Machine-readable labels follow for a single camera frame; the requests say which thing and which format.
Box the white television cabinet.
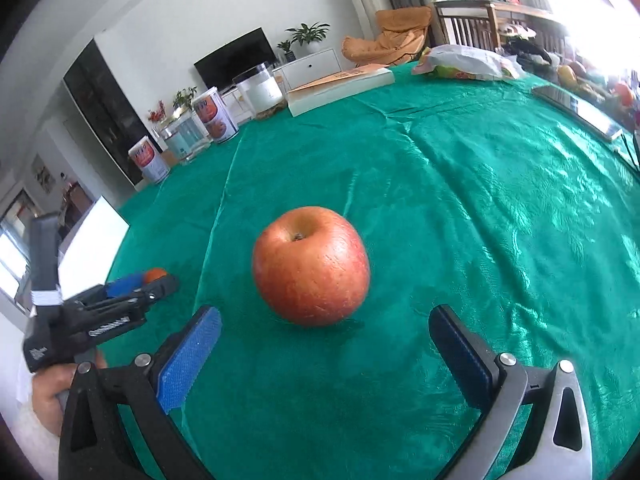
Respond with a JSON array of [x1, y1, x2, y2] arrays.
[[220, 47, 343, 96]]

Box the clear jar with teal label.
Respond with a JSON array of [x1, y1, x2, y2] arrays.
[[159, 110, 211, 165]]

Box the framed wall picture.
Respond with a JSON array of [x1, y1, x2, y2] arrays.
[[31, 154, 55, 193]]

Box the large clear glass jar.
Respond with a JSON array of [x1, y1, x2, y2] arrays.
[[232, 61, 286, 120]]

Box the printed tin can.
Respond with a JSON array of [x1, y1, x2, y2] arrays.
[[192, 86, 238, 145], [128, 135, 171, 184]]

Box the green tablecloth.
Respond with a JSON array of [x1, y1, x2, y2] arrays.
[[97, 60, 640, 480]]

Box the white book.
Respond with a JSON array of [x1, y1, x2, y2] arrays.
[[286, 65, 396, 117]]

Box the orange bean bag chair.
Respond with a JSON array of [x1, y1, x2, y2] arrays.
[[341, 6, 433, 67]]

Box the plastic bag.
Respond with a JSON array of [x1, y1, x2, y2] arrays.
[[412, 44, 526, 82]]

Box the black television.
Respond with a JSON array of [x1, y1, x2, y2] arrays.
[[194, 27, 277, 92]]

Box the person's left hand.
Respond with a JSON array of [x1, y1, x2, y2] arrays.
[[31, 362, 78, 436]]

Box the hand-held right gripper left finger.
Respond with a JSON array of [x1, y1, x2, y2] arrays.
[[58, 305, 223, 480]]

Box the red apple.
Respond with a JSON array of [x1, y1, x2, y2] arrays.
[[251, 206, 371, 328]]

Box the person's left forearm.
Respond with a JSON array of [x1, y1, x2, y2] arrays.
[[0, 360, 63, 480]]

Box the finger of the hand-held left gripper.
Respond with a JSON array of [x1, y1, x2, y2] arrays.
[[62, 272, 149, 309], [75, 274, 180, 344]]

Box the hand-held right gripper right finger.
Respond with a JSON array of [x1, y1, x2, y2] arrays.
[[428, 304, 594, 480]]

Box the large white box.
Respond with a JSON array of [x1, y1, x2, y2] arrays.
[[57, 195, 131, 286]]

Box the leafy potted plant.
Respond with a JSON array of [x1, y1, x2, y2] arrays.
[[286, 22, 331, 53]]

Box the wooden chair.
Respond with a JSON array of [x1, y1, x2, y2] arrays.
[[432, 0, 501, 51]]

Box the dark glass-front cabinet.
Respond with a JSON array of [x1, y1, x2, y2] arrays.
[[62, 40, 151, 186]]

